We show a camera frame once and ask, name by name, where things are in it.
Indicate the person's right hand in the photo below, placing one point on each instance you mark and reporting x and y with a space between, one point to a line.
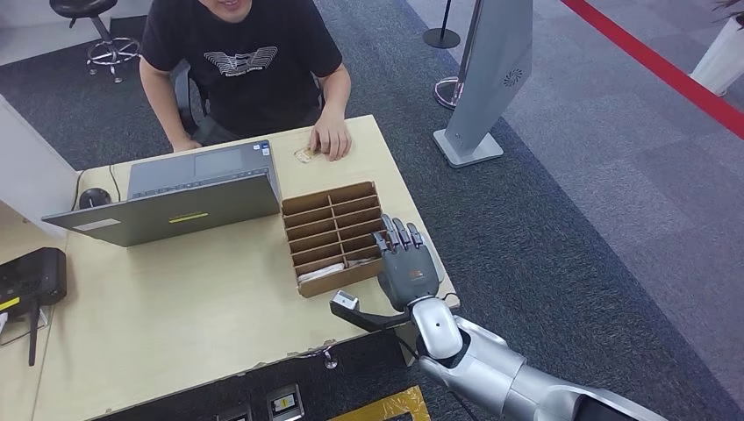
187 145

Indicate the wooden card organizer box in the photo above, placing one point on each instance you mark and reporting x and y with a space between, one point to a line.
325 232

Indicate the white planter pot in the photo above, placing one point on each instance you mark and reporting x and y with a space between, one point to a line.
721 64

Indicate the person's right forearm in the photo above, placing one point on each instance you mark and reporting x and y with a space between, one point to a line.
163 104

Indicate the grey laptop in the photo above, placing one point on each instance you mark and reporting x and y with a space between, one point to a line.
174 215

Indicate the black computer mouse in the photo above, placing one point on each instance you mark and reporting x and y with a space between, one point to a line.
95 199

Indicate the black antenna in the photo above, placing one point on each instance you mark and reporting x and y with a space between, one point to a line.
33 340

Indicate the black stanchion post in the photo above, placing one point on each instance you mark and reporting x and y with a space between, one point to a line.
442 38

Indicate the black stool chrome base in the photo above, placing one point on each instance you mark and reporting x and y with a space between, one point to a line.
110 49

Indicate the person's left hand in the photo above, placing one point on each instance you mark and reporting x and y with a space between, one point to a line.
331 136

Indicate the black office chair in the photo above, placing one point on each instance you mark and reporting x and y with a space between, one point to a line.
186 99

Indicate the white card in organizer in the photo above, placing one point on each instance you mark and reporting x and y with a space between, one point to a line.
319 273

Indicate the grey kiosk stand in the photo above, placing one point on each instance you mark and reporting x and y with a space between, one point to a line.
494 69

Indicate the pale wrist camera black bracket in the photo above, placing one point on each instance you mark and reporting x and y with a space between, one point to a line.
344 300

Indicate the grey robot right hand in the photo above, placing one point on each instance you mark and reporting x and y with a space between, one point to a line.
412 273

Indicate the gold ID card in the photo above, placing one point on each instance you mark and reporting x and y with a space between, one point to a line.
303 156

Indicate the metal hook under desk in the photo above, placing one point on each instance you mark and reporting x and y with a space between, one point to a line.
329 360

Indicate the person's left forearm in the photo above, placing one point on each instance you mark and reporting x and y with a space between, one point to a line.
336 90

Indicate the green plant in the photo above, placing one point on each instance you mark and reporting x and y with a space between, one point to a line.
733 9

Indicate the black desktop device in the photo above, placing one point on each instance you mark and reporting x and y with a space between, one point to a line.
32 279

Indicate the silver floor socket plate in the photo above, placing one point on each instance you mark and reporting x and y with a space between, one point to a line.
285 402
234 415

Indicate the person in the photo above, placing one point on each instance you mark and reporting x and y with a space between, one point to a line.
244 69

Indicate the white partition panel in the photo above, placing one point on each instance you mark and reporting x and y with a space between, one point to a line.
29 174

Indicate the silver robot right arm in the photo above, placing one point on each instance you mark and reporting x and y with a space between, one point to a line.
494 366

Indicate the chrome stanchion base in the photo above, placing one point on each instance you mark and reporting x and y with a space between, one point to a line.
447 96

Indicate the grey card reader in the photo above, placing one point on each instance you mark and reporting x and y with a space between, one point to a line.
437 261

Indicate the red barrier belt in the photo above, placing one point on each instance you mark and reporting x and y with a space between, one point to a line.
657 64

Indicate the yellow floor tape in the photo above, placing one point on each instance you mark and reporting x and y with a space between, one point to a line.
395 404

